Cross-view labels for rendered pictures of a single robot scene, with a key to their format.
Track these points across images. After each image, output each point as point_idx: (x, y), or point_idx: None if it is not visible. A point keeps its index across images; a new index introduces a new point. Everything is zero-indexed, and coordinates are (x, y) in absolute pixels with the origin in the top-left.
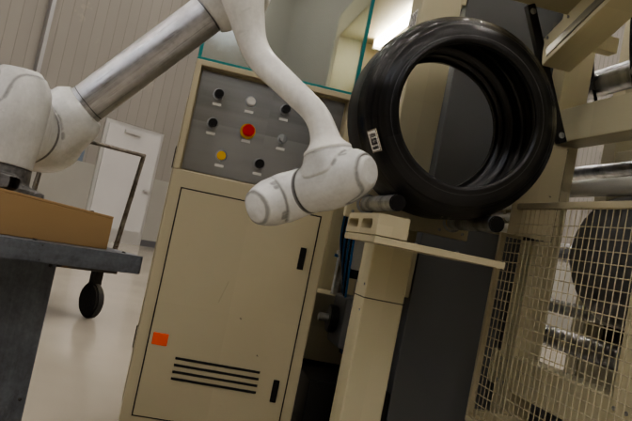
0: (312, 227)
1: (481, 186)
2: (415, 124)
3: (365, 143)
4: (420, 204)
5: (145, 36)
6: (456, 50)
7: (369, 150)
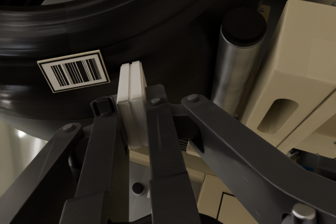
0: (236, 205)
1: None
2: None
3: (88, 101)
4: None
5: None
6: None
7: (107, 93)
